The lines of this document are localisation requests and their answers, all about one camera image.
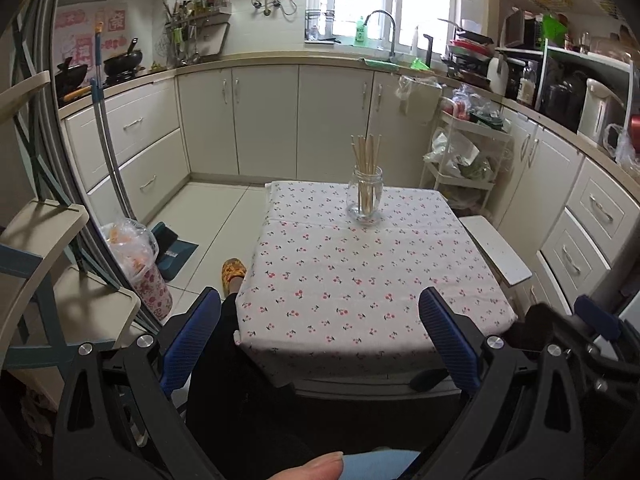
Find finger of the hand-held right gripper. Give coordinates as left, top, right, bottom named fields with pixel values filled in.
left=572, top=294, right=623, bottom=343

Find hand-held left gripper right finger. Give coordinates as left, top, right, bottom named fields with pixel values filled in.
left=418, top=287, right=586, bottom=480

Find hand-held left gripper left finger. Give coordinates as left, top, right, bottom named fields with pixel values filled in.
left=52, top=287, right=223, bottom=480

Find clear glass jar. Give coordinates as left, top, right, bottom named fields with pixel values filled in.
left=346, top=165, right=385, bottom=225

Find bunch of wooden chopsticks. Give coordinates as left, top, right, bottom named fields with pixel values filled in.
left=350, top=132, right=383, bottom=213

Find person's left hand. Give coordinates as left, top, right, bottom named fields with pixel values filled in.
left=267, top=451, right=346, bottom=480

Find floral trash bin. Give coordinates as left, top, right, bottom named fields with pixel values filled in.
left=100, top=217, right=173, bottom=323

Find person's left leg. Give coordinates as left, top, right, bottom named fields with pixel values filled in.
left=187, top=290, right=311, bottom=480

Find orange patterned slipper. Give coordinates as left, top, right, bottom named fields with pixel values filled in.
left=220, top=257, right=248, bottom=296

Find blue dustpan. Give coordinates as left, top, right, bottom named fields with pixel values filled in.
left=150, top=221, right=200, bottom=281

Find white stool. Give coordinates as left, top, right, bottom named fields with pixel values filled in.
left=457, top=215, right=533, bottom=288

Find cherry print tablecloth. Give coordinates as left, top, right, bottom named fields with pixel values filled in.
left=234, top=180, right=518, bottom=381

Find cream cabinet with drawers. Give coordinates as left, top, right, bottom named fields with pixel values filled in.
left=487, top=105, right=640, bottom=321

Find person's light blue clothing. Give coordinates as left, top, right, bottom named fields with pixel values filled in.
left=345, top=450, right=421, bottom=480

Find beige folding shelf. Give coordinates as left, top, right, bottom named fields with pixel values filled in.
left=0, top=70, right=146, bottom=371

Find white plastic bag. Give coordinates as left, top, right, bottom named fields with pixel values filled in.
left=425, top=127, right=493, bottom=181

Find white electric water boiler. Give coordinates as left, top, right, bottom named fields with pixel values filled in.
left=577, top=77, right=628, bottom=148

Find cream stove drawer cabinet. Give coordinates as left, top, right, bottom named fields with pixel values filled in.
left=60, top=75, right=191, bottom=226

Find white storage trolley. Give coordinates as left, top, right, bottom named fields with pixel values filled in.
left=419, top=110, right=515, bottom=216

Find cream sink cabinet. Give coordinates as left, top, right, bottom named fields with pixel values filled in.
left=175, top=62, right=451, bottom=181

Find cooking oil bottle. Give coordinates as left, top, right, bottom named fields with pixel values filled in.
left=516, top=61, right=538, bottom=107

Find bagged groceries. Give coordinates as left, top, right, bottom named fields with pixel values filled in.
left=442, top=85, right=506, bottom=126

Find hanging bin with bag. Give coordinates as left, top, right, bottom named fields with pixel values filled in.
left=396, top=74, right=443, bottom=126

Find white jug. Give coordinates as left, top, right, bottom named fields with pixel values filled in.
left=487, top=55, right=508, bottom=98

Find white counter shelf rack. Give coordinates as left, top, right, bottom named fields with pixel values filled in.
left=495, top=42, right=633, bottom=141

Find stack of pans and dishes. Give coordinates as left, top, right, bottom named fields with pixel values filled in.
left=446, top=30, right=496, bottom=83

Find black wok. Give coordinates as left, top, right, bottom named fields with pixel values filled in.
left=102, top=37, right=146, bottom=78
left=55, top=57, right=91, bottom=98

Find green plastic bag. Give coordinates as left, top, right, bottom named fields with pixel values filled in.
left=541, top=12, right=568, bottom=48

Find microwave oven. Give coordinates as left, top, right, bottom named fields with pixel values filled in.
left=502, top=10, right=543, bottom=51

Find curved sink faucet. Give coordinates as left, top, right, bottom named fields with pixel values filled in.
left=364, top=9, right=398, bottom=61

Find clear plastic container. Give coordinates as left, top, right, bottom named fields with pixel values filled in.
left=305, top=10, right=336, bottom=41

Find wall utensil rack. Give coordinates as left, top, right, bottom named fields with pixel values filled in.
left=160, top=0, right=233, bottom=68

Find pink wall stickers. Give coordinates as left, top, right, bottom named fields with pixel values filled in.
left=55, top=7, right=128, bottom=86

